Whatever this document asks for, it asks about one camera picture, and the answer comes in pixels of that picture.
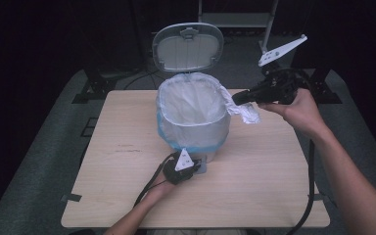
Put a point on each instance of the translucent blue-edged bin liner bag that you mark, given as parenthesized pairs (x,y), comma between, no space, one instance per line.
(192,130)

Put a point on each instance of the black stand base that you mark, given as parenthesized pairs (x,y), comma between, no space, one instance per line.
(94,88)
(323,89)

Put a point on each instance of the white grey pedal trash can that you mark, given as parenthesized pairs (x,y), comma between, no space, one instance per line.
(189,49)

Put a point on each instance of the black floor socket panel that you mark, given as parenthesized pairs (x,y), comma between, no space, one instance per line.
(88,127)

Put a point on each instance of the white metal stand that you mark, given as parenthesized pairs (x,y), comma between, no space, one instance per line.
(238,18)

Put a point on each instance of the grey tape piece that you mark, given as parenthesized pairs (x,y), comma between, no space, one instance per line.
(318,197)
(71,197)

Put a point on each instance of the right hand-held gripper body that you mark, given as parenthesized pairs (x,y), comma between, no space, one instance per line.
(279,88)

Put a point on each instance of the person's left hand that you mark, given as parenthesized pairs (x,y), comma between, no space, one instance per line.
(161,190)

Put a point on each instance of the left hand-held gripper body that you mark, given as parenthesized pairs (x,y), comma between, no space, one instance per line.
(179,174)

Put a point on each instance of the white paper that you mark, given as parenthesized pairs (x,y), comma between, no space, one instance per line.
(247,113)

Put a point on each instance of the person's right hand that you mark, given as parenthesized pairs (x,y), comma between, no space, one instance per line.
(302,112)

